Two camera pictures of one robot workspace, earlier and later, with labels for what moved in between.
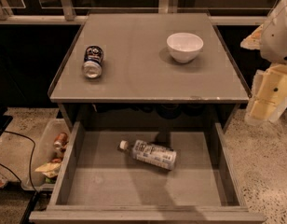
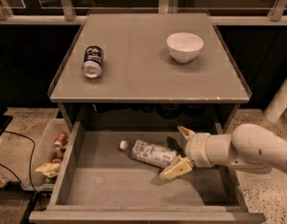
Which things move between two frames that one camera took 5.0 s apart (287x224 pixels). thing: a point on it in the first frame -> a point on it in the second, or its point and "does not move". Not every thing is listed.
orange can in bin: [61, 141] does not move
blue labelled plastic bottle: [151, 154] does not move
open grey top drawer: [145, 176] does not move
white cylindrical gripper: [278, 36] -> [198, 149]
